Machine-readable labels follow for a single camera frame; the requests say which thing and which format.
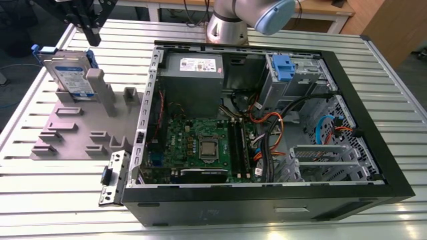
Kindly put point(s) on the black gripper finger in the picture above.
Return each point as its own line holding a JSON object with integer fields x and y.
{"x": 83, "y": 15}
{"x": 106, "y": 10}

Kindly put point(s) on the hard disk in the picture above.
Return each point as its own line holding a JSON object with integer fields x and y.
{"x": 71, "y": 80}

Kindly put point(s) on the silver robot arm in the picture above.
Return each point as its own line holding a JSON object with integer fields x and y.
{"x": 227, "y": 27}

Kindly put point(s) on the silver disk bay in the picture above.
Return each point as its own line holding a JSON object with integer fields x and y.
{"x": 334, "y": 163}

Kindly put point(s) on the silver power supply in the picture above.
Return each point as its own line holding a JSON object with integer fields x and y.
{"x": 190, "y": 95}

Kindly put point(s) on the grey parts rack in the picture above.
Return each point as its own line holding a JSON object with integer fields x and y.
{"x": 83, "y": 125}

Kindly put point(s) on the green motherboard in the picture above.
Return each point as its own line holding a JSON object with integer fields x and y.
{"x": 180, "y": 130}

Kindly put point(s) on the blue plastic drive latch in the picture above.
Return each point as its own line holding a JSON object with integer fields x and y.
{"x": 283, "y": 67}

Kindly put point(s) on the CPU socket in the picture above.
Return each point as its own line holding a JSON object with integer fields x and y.
{"x": 210, "y": 138}

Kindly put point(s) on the silver CPU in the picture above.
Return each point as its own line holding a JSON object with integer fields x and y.
{"x": 207, "y": 150}

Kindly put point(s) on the silver drive cage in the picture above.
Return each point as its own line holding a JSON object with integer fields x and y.
{"x": 300, "y": 87}

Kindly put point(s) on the black RAM stick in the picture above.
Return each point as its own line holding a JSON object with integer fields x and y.
{"x": 244, "y": 150}
{"x": 236, "y": 150}

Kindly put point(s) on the black graphics card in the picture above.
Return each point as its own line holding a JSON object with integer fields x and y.
{"x": 203, "y": 175}

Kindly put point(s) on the brown wooden cabinet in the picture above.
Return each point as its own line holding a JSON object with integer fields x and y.
{"x": 394, "y": 30}

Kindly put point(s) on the black open PC case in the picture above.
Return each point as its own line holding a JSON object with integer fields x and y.
{"x": 234, "y": 205}

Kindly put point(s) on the wooden desk white frame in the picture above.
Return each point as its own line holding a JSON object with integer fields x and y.
{"x": 316, "y": 7}

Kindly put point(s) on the silver expansion slot bracket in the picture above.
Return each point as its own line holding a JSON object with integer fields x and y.
{"x": 122, "y": 180}

